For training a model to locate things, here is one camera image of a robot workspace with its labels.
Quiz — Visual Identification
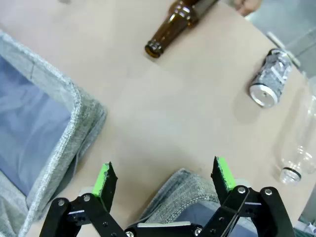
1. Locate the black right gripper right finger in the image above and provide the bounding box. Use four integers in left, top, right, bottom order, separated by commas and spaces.
197, 156, 296, 237

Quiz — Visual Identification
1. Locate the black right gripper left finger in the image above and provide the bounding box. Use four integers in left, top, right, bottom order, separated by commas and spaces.
39, 161, 127, 237

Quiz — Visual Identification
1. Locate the small grey fabric basket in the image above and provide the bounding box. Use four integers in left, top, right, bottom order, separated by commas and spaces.
138, 168, 259, 237

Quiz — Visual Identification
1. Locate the large grey fabric basket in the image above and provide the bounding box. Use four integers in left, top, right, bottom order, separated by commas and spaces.
0, 30, 107, 237

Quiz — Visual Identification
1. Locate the crushed grey aluminium can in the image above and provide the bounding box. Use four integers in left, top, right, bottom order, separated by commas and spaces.
248, 48, 293, 108

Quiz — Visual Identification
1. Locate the person's hand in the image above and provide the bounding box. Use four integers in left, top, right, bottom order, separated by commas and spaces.
233, 0, 263, 17

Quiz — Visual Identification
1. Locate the clear plastic bottle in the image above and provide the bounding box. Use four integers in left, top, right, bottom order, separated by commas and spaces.
279, 75, 316, 185

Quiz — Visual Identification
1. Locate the brown glass bottle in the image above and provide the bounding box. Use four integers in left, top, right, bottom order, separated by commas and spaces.
144, 0, 219, 59

